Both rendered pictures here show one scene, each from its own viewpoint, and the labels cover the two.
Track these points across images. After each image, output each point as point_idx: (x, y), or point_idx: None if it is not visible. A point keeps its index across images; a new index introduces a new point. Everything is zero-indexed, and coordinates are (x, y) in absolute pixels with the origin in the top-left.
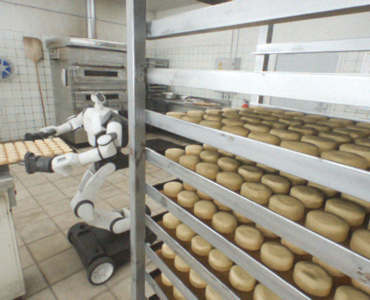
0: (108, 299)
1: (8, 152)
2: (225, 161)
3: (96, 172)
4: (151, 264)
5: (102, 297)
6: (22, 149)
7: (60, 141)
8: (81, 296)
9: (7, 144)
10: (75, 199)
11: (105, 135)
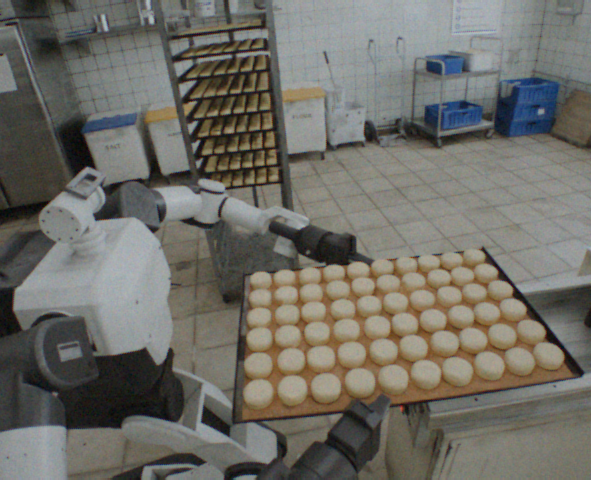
0: (270, 422)
1: (401, 294)
2: (249, 64)
3: (195, 378)
4: (176, 452)
5: (276, 429)
6: (370, 310)
7: (257, 344)
8: (303, 445)
9: (429, 368)
10: (261, 442)
11: (203, 182)
